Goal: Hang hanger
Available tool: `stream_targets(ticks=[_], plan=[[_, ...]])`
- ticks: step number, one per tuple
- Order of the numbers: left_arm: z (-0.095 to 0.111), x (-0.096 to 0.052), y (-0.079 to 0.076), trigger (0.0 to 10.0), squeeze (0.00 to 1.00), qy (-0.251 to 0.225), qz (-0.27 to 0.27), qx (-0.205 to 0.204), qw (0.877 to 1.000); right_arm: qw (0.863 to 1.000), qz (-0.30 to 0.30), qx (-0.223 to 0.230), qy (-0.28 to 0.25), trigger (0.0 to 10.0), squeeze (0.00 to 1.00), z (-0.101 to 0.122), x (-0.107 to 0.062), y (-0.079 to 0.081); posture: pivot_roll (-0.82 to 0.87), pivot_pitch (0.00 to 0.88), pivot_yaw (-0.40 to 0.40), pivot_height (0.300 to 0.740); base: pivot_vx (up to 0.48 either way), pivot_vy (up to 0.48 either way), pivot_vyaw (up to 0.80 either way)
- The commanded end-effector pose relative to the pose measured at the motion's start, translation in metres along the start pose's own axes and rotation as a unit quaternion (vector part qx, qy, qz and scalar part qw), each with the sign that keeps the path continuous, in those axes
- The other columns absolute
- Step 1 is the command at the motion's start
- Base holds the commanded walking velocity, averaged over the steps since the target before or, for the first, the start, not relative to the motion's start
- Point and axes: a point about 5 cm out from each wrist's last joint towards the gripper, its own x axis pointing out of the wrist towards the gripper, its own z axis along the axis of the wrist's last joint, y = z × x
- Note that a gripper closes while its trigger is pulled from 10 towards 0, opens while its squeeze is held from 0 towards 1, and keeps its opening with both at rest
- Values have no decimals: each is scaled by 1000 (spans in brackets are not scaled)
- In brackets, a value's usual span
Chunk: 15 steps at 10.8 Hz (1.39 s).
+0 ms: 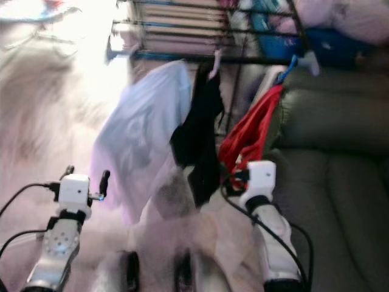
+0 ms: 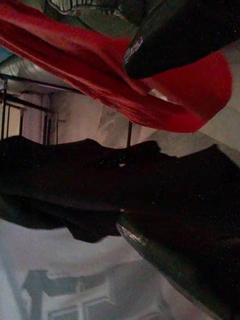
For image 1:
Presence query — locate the red garment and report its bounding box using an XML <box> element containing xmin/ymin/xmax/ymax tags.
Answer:
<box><xmin>218</xmin><ymin>84</ymin><xmax>285</xmax><ymax>183</ymax></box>

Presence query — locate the blue plastic hanger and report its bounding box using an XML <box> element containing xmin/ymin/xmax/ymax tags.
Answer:
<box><xmin>275</xmin><ymin>55</ymin><xmax>300</xmax><ymax>86</ymax></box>

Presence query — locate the black garment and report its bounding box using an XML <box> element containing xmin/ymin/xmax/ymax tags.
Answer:
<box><xmin>169</xmin><ymin>61</ymin><xmax>225</xmax><ymax>207</ymax></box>

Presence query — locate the white printed T-shirt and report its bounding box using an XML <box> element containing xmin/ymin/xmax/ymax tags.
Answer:
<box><xmin>88</xmin><ymin>60</ymin><xmax>192</xmax><ymax>226</ymax></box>

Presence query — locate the green leather sofa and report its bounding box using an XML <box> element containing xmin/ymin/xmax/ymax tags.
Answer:
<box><xmin>270</xmin><ymin>64</ymin><xmax>389</xmax><ymax>292</ymax></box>

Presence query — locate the silver left robot leg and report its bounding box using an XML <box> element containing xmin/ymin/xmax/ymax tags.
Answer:
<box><xmin>97</xmin><ymin>249</ymin><xmax>137</xmax><ymax>292</ymax></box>

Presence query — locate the silver robot leg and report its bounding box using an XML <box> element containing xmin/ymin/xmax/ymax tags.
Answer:
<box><xmin>97</xmin><ymin>249</ymin><xmax>137</xmax><ymax>292</ymax></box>
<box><xmin>173</xmin><ymin>252</ymin><xmax>219</xmax><ymax>292</ymax></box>

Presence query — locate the silver right robot leg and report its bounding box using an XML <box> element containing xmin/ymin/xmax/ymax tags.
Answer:
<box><xmin>173</xmin><ymin>252</ymin><xmax>219</xmax><ymax>292</ymax></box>

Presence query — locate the black metal drying rack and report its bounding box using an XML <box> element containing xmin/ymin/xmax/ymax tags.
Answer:
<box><xmin>106</xmin><ymin>0</ymin><xmax>322</xmax><ymax>131</ymax></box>

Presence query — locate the blue storage bag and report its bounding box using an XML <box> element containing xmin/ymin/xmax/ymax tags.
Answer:
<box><xmin>249</xmin><ymin>0</ymin><xmax>389</xmax><ymax>68</ymax></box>

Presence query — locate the brown slatted panel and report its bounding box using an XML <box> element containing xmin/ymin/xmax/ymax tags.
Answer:
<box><xmin>128</xmin><ymin>0</ymin><xmax>238</xmax><ymax>55</ymax></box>

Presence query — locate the pale pink blanket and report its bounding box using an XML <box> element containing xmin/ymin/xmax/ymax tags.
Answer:
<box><xmin>274</xmin><ymin>0</ymin><xmax>389</xmax><ymax>46</ymax></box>

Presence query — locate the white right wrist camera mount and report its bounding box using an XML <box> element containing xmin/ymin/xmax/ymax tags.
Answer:
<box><xmin>240</xmin><ymin>160</ymin><xmax>277</xmax><ymax>204</ymax></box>

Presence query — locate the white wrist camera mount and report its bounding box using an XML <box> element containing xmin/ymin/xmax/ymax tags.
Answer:
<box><xmin>240</xmin><ymin>160</ymin><xmax>277</xmax><ymax>204</ymax></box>
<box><xmin>59</xmin><ymin>175</ymin><xmax>92</xmax><ymax>212</ymax></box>

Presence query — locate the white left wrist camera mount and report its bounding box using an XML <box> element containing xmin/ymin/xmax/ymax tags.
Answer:
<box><xmin>59</xmin><ymin>175</ymin><xmax>92</xmax><ymax>212</ymax></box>

